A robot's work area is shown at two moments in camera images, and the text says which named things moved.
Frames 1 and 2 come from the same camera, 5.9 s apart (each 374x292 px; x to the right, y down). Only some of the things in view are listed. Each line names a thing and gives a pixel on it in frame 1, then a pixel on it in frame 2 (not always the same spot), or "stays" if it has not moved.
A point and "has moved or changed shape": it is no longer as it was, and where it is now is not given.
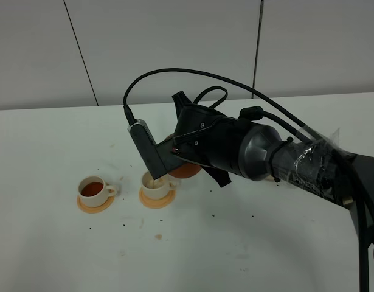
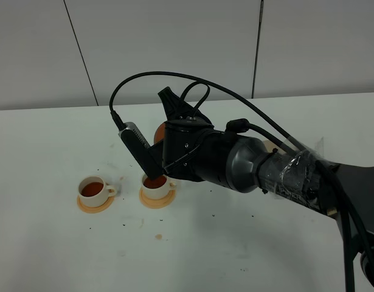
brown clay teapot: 187,170 has moved or changed shape
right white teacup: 158,188 stays
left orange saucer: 90,209 stays
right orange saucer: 157,204 stays
